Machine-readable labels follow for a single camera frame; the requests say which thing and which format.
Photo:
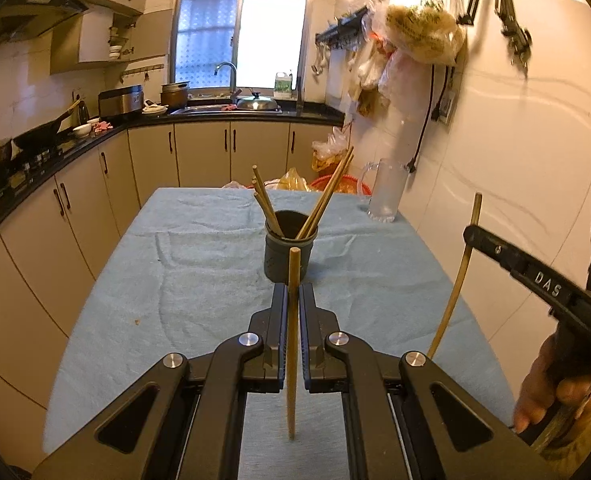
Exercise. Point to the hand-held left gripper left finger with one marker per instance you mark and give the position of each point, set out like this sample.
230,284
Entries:
284,320

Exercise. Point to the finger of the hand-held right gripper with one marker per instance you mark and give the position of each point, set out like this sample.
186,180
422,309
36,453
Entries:
490,245

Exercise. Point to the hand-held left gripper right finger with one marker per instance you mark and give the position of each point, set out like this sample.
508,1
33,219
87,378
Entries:
304,320

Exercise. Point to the wooden chopstick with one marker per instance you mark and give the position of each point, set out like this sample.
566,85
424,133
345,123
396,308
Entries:
332,195
262,200
293,270
326,190
268,200
455,295
263,210

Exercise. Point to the dark grey chopstick holder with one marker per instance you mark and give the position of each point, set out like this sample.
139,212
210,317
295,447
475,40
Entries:
278,260

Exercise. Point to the person's right hand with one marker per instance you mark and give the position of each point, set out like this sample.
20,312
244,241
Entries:
538,395

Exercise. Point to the blue table cloth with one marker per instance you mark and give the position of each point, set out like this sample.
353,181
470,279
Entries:
175,285

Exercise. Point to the clear glass mug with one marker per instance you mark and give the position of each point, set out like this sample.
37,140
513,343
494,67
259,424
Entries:
388,195

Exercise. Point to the yellow plastic bag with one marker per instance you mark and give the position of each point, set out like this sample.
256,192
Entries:
293,182

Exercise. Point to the red plastic basket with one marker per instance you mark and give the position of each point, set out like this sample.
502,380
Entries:
348,185

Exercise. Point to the clear bag with yellow contents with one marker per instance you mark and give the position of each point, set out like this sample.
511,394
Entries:
328,152

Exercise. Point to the hanging white plastic bags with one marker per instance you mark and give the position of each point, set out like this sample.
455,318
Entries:
390,80

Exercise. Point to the steel pot lid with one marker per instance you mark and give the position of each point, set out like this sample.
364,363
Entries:
258,103

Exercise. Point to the hanging bag with yellow contents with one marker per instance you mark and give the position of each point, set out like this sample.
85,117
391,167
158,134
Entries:
425,30

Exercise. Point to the lower kitchen cabinets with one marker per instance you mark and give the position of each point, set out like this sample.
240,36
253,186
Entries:
75,220

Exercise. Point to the green detergent bottle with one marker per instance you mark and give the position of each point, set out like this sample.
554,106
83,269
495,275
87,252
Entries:
283,87

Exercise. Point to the white plate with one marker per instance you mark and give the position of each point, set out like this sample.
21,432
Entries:
155,108

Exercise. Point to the brown cooking pot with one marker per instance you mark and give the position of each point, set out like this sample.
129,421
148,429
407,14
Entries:
174,97

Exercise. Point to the black kitchen countertop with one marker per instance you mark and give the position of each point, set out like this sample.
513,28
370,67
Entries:
125,125

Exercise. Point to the steel sink faucet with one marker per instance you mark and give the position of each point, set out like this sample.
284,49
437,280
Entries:
233,72

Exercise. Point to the silver countertop appliance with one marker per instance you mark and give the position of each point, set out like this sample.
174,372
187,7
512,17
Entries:
120,102

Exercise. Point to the white bowl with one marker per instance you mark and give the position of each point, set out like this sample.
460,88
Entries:
81,131

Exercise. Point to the kitchen window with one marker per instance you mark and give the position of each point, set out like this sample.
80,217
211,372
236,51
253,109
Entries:
270,35

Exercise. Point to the gas stove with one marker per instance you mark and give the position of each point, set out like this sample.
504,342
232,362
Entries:
40,157

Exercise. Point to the black wok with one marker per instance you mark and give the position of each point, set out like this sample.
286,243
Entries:
37,135

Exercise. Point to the open dish shelf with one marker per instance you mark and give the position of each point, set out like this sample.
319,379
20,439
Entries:
120,40

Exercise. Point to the range hood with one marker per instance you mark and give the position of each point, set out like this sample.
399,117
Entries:
30,10

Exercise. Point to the wall socket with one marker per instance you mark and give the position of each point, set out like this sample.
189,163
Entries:
448,105

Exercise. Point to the black metal bracket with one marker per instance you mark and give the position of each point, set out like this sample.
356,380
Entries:
513,25

